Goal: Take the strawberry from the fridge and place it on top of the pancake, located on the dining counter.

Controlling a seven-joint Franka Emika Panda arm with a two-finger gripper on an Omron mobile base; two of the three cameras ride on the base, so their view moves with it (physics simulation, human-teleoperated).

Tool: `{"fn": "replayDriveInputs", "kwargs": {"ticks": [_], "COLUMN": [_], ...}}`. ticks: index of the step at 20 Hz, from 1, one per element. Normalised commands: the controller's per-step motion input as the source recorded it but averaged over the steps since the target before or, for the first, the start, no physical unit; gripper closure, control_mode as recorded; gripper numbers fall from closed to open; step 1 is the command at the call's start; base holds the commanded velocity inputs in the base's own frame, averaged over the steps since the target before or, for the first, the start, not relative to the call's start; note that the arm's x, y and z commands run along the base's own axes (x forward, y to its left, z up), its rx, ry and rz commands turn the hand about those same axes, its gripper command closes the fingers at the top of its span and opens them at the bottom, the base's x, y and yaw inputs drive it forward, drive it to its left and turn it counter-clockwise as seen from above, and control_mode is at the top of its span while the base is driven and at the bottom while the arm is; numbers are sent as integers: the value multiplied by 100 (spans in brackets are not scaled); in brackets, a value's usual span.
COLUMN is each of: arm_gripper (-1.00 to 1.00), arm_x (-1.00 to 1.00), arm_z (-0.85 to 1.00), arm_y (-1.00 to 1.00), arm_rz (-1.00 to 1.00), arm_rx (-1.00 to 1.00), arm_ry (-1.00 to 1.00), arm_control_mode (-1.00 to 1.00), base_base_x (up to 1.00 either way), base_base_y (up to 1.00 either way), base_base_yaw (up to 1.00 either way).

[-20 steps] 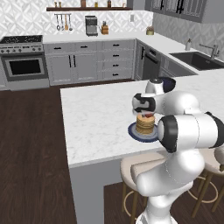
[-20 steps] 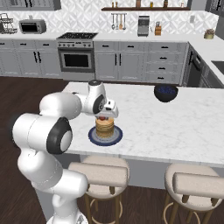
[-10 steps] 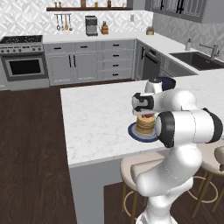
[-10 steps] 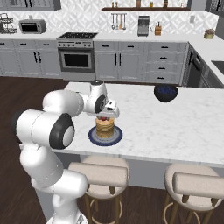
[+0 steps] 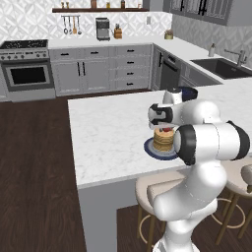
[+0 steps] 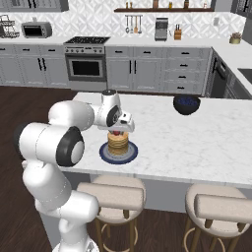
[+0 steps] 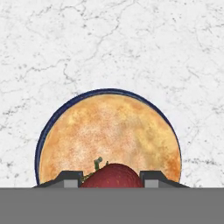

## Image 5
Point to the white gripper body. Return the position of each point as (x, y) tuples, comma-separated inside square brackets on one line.
[(161, 122)]

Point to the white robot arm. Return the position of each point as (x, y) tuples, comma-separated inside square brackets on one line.
[(203, 144)]

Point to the red strawberry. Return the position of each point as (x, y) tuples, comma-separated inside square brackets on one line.
[(167, 129)]

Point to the grey dining counter island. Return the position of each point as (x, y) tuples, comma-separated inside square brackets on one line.
[(98, 216)]

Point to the stack of pancakes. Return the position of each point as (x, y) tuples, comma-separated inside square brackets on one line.
[(163, 141)]

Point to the blue round plate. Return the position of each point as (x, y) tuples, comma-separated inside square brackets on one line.
[(151, 149)]

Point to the black dishwasher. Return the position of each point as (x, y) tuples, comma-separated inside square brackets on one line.
[(169, 74)]

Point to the beige round bar stool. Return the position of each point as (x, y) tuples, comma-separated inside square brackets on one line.
[(147, 188), (247, 174), (234, 183)]

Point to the grey base cupboard run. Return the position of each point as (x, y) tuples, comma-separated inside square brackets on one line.
[(98, 70)]

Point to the black sink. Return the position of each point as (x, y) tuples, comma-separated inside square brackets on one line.
[(223, 67)]

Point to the grey soap dispenser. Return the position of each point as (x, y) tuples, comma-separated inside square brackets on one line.
[(212, 50)]

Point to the small potted plant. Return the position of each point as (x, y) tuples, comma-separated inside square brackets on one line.
[(169, 34)]

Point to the wooden knife block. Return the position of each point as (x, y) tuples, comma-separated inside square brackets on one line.
[(118, 32)]

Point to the steel tap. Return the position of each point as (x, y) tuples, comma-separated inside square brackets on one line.
[(240, 57)]

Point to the steel coffee machine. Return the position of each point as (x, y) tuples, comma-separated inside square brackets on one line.
[(102, 29)]

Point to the small pale cup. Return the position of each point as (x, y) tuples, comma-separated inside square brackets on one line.
[(139, 5)]

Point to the hanging dark spoon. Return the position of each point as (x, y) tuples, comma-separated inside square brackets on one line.
[(79, 32)]

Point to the dark brown bottle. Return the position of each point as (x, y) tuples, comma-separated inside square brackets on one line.
[(123, 4)]

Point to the hanging wooden spatula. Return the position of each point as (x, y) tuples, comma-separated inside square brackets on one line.
[(74, 30)]

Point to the small yellow jar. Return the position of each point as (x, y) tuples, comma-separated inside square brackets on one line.
[(108, 5)]

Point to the hanging metal spoon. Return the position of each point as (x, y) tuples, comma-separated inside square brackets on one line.
[(70, 31)]

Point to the hanging metal ladle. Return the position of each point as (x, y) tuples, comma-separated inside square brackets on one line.
[(65, 31)]

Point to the brown jar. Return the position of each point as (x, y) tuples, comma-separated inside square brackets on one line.
[(93, 4)]

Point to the steel stove with oven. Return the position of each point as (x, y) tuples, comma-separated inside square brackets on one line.
[(28, 70)]

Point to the small brown shaker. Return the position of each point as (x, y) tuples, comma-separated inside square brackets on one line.
[(67, 5), (62, 5)]

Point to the white wall outlet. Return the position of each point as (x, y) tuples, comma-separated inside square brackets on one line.
[(148, 20)]

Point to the grey glass-door wall cupboards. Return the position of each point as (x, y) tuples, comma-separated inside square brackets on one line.
[(210, 10)]

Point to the dark wooden wall shelf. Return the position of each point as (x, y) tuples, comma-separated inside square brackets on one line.
[(98, 10)]

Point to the metal utensil rail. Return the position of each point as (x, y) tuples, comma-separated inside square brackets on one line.
[(70, 15)]

